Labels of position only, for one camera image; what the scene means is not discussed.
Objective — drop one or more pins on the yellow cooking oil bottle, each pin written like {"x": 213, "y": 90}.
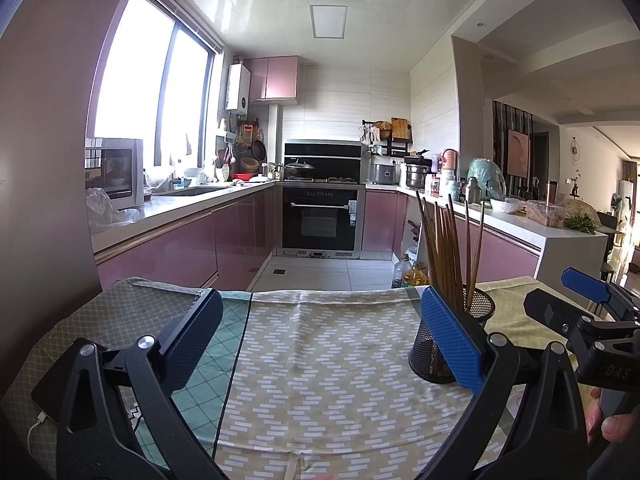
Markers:
{"x": 416, "y": 275}

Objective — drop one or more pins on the white kitchen countertop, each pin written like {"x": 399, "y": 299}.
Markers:
{"x": 165, "y": 205}

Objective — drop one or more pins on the patterned beige teal tablecloth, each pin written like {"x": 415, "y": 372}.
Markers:
{"x": 325, "y": 360}

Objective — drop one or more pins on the kitchen window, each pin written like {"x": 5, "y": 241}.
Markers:
{"x": 135, "y": 85}

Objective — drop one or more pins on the dark smartphone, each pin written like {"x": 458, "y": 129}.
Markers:
{"x": 50, "y": 390}

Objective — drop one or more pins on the black built-in oven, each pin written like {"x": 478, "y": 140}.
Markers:
{"x": 320, "y": 220}

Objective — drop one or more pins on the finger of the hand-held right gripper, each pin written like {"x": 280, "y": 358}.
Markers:
{"x": 545, "y": 307}
{"x": 585, "y": 285}

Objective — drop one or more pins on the person's right hand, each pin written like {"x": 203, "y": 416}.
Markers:
{"x": 615, "y": 429}

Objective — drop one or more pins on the wall-mounted kitchen rack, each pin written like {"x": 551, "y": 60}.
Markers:
{"x": 400, "y": 132}

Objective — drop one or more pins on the clear food container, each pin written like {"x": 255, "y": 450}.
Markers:
{"x": 546, "y": 214}

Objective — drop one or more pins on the woven bamboo basket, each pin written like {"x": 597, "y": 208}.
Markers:
{"x": 250, "y": 165}

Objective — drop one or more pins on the framed wall painting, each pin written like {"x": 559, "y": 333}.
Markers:
{"x": 519, "y": 152}

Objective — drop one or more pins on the black lidded wok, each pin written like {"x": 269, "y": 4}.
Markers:
{"x": 300, "y": 170}

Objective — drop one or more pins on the black range hood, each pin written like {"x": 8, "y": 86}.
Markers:
{"x": 330, "y": 157}

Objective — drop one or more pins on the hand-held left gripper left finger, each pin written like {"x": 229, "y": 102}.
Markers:
{"x": 192, "y": 340}

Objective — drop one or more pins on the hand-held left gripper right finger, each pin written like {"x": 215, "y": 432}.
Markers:
{"x": 452, "y": 340}

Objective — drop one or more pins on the square ceiling light panel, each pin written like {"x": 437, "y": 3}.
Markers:
{"x": 327, "y": 21}

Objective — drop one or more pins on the pink upper wall cabinet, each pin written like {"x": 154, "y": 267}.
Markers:
{"x": 272, "y": 77}

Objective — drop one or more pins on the silver countertop oven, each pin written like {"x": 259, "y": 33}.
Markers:
{"x": 117, "y": 170}

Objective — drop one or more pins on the black mesh utensil holder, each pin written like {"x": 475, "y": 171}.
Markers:
{"x": 477, "y": 305}

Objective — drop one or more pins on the red plastic basin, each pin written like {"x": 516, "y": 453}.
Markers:
{"x": 242, "y": 176}

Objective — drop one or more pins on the clear plastic bag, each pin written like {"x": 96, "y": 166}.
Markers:
{"x": 107, "y": 207}

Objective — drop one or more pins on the silver rice cooker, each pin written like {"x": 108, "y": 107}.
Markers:
{"x": 384, "y": 174}

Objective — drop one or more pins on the white peninsula counter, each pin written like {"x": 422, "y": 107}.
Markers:
{"x": 565, "y": 245}

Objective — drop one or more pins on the dark cooking oil bottle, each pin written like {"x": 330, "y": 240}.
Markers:
{"x": 399, "y": 272}

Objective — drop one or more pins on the stainless steel pot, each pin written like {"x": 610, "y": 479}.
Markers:
{"x": 417, "y": 175}

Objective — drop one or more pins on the dark slatted room divider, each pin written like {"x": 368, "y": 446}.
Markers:
{"x": 500, "y": 120}

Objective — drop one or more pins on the bunch of green herbs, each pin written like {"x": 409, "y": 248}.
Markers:
{"x": 581, "y": 224}

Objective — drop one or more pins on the hanging black frying pan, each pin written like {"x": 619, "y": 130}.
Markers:
{"x": 258, "y": 150}

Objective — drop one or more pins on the bunch of wooden chopsticks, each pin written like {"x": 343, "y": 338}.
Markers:
{"x": 445, "y": 250}

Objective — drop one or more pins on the white wall water heater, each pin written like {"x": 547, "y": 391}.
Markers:
{"x": 238, "y": 87}

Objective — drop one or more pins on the pink kitchen base cabinets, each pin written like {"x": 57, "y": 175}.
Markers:
{"x": 377, "y": 220}
{"x": 165, "y": 250}

